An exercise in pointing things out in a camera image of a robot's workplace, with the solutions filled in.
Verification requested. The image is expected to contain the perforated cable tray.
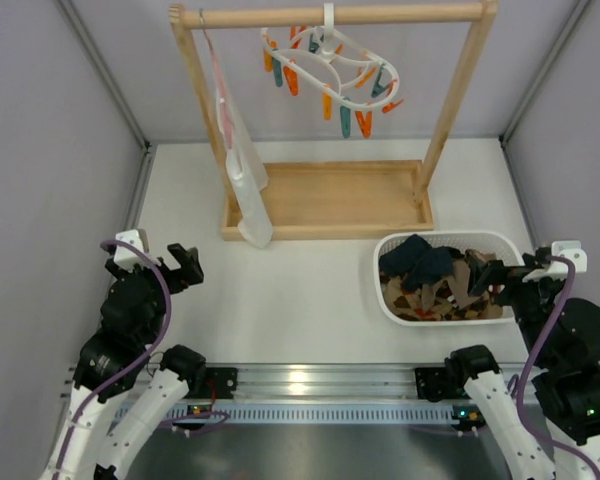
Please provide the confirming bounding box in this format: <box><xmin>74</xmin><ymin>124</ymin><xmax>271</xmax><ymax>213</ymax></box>
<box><xmin>163</xmin><ymin>403</ymin><xmax>482</xmax><ymax>425</ymax></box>

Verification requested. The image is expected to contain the wooden clothes rack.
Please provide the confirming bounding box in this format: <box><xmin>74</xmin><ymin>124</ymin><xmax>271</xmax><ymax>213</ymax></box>
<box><xmin>169</xmin><ymin>1</ymin><xmax>498</xmax><ymax>241</ymax></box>

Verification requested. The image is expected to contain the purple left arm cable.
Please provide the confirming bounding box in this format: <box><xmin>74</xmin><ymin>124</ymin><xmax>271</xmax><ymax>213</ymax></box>
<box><xmin>52</xmin><ymin>239</ymin><xmax>231</xmax><ymax>480</ymax></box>

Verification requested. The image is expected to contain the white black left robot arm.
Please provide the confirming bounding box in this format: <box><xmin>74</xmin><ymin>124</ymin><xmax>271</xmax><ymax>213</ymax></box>
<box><xmin>41</xmin><ymin>239</ymin><xmax>206</xmax><ymax>479</ymax></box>

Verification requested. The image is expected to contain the dark navy sock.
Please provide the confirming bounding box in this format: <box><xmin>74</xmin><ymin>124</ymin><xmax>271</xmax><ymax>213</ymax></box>
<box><xmin>378</xmin><ymin>234</ymin><xmax>432</xmax><ymax>276</ymax></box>

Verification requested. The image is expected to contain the white perforated plastic basket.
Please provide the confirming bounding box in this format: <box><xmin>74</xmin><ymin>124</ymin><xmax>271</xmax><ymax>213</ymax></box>
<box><xmin>372</xmin><ymin>231</ymin><xmax>522</xmax><ymax>327</ymax></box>

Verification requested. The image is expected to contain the white plastic clip hanger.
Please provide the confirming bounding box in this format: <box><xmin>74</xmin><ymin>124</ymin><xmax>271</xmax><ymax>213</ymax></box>
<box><xmin>260</xmin><ymin>3</ymin><xmax>404</xmax><ymax>114</ymax></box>

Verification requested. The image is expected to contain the argyle patterned sock in basket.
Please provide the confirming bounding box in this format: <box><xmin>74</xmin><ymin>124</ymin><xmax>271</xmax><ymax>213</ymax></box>
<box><xmin>381</xmin><ymin>277</ymin><xmax>503</xmax><ymax>322</ymax></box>

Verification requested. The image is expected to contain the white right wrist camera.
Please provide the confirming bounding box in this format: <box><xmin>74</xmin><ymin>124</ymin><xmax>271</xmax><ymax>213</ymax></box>
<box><xmin>523</xmin><ymin>240</ymin><xmax>588</xmax><ymax>283</ymax></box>

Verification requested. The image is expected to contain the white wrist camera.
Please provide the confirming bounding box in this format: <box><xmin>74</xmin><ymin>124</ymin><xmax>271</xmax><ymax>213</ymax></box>
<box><xmin>113</xmin><ymin>229</ymin><xmax>158</xmax><ymax>272</ymax></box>
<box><xmin>523</xmin><ymin>240</ymin><xmax>588</xmax><ymax>283</ymax></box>

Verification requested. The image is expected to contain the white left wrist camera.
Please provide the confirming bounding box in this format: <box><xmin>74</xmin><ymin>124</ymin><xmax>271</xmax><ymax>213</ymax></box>
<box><xmin>113</xmin><ymin>229</ymin><xmax>158</xmax><ymax>272</ymax></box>

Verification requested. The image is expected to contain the aluminium rail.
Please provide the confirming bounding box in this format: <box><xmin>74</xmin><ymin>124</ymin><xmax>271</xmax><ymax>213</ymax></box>
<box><xmin>62</xmin><ymin>362</ymin><xmax>546</xmax><ymax>401</ymax></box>

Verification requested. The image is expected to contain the navy sock with bear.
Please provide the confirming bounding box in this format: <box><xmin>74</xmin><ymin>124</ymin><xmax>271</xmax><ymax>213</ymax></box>
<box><xmin>401</xmin><ymin>247</ymin><xmax>454</xmax><ymax>292</ymax></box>

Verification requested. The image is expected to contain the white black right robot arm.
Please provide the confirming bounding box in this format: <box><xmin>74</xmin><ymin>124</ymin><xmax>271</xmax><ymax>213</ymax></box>
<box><xmin>445</xmin><ymin>241</ymin><xmax>600</xmax><ymax>479</ymax></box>

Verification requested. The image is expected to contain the white hanging cloth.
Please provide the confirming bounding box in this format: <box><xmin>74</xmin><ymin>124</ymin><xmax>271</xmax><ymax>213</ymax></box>
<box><xmin>218</xmin><ymin>98</ymin><xmax>273</xmax><ymax>248</ymax></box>

